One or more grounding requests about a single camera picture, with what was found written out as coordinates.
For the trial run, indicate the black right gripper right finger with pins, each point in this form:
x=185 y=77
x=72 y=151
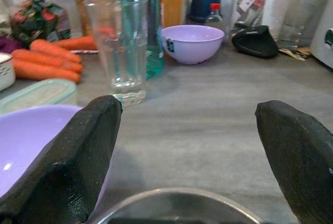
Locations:
x=299 y=151

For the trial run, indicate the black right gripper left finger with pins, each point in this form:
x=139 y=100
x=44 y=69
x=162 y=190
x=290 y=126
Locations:
x=75 y=156

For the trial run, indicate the large purple plastic bowl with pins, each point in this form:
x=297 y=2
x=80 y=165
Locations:
x=23 y=141

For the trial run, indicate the clear food container green lid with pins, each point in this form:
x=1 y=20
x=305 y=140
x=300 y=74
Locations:
x=39 y=95

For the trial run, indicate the orange carrot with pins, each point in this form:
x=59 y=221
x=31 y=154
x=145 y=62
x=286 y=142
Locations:
x=45 y=72
x=78 y=42
x=54 y=50
x=44 y=60

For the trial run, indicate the round metal pot rim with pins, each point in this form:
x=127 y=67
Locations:
x=177 y=203

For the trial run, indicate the tall clear drinking glass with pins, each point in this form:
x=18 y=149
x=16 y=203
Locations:
x=122 y=52

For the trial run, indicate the white kitchen appliance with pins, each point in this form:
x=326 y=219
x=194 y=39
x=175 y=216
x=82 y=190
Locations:
x=323 y=37

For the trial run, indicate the black vertical computer mouse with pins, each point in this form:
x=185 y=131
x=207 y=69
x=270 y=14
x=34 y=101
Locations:
x=256 y=42

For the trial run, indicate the clear ribbed glass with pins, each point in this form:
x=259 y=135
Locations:
x=299 y=18

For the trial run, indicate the red green wrapped package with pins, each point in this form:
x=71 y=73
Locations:
x=36 y=18

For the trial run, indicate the small purple plastic bowl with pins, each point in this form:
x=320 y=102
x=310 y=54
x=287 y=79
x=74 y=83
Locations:
x=193 y=43

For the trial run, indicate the teal transparent water bottle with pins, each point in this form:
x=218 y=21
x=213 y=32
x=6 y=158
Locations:
x=153 y=26

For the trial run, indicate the small bottle red cap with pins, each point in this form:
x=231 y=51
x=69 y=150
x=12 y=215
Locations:
x=216 y=16

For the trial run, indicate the dark blue cup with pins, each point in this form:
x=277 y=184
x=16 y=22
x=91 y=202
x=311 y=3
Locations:
x=204 y=5

